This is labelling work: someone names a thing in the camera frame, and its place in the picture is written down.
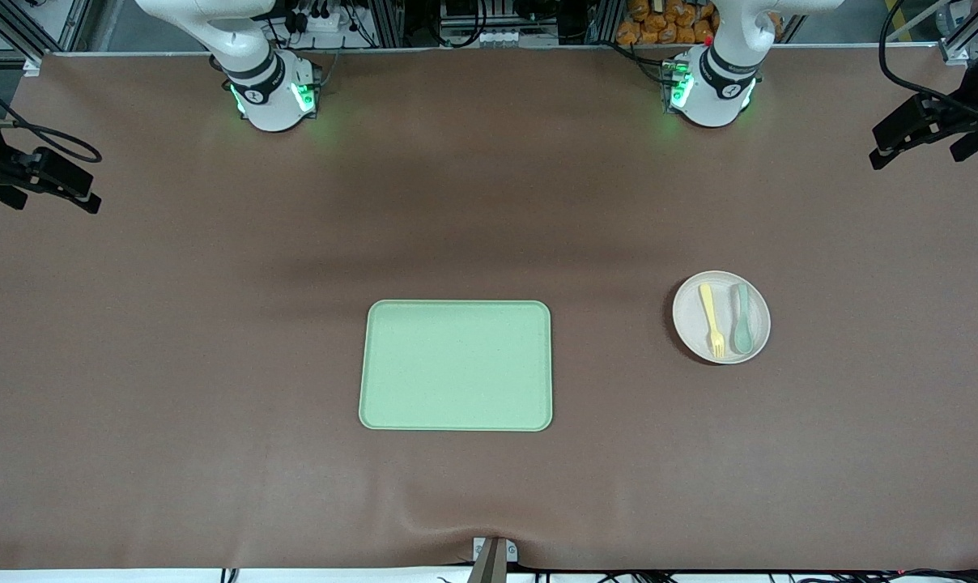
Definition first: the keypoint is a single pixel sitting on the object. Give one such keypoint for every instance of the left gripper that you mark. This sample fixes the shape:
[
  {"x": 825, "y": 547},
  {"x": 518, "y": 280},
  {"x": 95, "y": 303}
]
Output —
[{"x": 977, "y": 95}]

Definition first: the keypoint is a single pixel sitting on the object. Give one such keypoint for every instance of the pale green plastic spoon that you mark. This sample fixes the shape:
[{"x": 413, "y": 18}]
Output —
[{"x": 742, "y": 336}]

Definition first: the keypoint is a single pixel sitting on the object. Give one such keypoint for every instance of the yellow plastic fork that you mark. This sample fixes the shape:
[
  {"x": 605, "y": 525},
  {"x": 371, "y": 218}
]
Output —
[{"x": 707, "y": 304}]

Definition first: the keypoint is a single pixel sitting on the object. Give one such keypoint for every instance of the beige speckled round plate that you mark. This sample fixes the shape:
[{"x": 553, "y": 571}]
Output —
[{"x": 691, "y": 324}]

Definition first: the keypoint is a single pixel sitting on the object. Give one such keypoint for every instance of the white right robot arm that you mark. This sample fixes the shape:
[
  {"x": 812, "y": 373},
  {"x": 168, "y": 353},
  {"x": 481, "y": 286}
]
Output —
[{"x": 274, "y": 105}]

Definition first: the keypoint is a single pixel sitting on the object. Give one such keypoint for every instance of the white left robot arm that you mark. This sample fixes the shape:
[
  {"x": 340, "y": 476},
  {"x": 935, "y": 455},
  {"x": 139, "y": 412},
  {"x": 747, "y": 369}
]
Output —
[{"x": 712, "y": 101}]

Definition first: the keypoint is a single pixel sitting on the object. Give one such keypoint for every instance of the brown table mat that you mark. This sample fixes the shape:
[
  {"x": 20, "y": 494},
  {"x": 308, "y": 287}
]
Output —
[{"x": 214, "y": 364}]

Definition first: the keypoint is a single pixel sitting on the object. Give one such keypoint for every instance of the orange snack bag pile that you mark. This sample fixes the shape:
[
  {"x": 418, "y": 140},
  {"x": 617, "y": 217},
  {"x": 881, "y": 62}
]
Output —
[{"x": 651, "y": 24}]

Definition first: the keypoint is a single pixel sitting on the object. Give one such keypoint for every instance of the white power strip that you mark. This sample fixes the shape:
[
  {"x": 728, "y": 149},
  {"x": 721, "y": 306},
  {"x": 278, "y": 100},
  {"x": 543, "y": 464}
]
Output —
[{"x": 323, "y": 22}]

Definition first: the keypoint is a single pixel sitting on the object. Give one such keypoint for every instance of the white connector strip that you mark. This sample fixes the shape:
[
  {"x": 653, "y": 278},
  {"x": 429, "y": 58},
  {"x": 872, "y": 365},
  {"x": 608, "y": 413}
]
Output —
[{"x": 493, "y": 38}]

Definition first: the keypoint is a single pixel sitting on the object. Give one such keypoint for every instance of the light green rectangular tray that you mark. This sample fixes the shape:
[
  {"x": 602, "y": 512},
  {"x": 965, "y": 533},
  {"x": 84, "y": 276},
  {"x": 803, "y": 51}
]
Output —
[{"x": 457, "y": 364}]

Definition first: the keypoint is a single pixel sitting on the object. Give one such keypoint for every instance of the aluminium frame profile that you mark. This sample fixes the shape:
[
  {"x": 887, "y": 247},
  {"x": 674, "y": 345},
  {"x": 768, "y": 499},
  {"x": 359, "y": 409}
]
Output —
[
  {"x": 606, "y": 20},
  {"x": 15, "y": 36},
  {"x": 388, "y": 20},
  {"x": 963, "y": 36}
]

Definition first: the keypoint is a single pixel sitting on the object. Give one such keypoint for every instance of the grey metal clamp bracket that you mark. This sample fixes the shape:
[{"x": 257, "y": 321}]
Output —
[{"x": 493, "y": 567}]

